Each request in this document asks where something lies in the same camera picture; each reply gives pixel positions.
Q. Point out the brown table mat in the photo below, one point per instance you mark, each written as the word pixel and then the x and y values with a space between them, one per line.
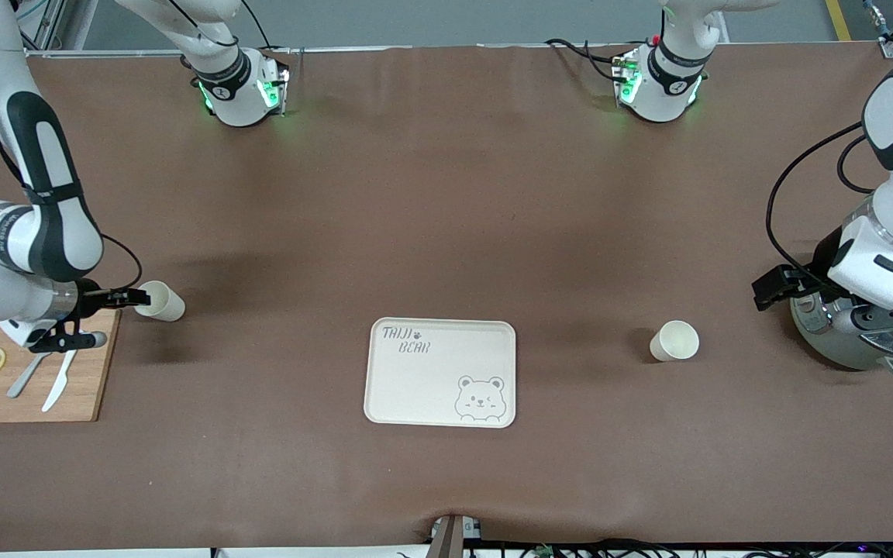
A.
pixel 446 194

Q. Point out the wooden cutting board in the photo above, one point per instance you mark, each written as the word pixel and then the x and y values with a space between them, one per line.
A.
pixel 94 387

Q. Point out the metal table edge bracket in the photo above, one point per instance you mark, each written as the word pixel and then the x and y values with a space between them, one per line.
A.
pixel 450 539

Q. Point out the white plastic knife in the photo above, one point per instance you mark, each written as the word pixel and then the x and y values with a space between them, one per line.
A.
pixel 57 387

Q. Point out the white IKEA cup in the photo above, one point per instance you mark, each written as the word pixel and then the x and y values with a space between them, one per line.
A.
pixel 163 304
pixel 675 341

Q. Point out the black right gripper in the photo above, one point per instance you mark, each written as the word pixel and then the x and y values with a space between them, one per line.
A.
pixel 91 297

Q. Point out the grey plastic knife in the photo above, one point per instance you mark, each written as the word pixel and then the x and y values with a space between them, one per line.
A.
pixel 22 384

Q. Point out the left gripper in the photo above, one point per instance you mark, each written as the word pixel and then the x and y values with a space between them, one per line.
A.
pixel 811 284

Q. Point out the grey-green electric cooking pot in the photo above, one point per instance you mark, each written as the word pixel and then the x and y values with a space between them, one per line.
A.
pixel 826 349

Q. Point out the cream tray with bear print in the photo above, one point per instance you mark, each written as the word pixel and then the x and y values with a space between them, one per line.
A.
pixel 431 387

